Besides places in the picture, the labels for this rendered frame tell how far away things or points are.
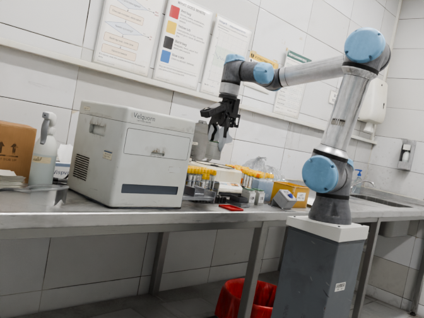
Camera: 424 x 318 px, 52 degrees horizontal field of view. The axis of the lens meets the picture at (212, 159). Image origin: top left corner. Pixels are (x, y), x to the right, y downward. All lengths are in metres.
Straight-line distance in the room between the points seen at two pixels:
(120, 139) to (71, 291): 1.03
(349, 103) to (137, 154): 0.68
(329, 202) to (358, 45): 0.53
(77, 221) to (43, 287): 0.89
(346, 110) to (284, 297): 0.69
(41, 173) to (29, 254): 0.63
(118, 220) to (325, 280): 0.71
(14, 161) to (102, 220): 0.40
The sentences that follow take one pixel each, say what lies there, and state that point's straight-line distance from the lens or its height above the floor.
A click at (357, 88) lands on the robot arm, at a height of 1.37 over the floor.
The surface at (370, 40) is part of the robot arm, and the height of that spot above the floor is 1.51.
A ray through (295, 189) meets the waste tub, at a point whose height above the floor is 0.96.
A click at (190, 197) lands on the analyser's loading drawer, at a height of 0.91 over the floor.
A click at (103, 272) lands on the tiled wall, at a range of 2.17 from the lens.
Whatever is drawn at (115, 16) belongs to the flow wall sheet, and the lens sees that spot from 1.98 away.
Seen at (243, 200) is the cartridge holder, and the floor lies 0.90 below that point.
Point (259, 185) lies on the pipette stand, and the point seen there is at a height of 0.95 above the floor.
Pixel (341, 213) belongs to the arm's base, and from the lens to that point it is 1.55.
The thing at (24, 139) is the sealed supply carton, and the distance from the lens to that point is 1.49.
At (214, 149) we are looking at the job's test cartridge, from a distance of 1.61.
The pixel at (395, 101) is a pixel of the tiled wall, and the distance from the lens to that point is 4.12.
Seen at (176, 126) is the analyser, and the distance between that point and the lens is 1.38.
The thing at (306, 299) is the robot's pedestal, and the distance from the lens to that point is 1.57.
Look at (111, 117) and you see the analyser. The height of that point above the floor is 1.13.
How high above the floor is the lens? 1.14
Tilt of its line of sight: 3 degrees down
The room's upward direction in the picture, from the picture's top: 11 degrees clockwise
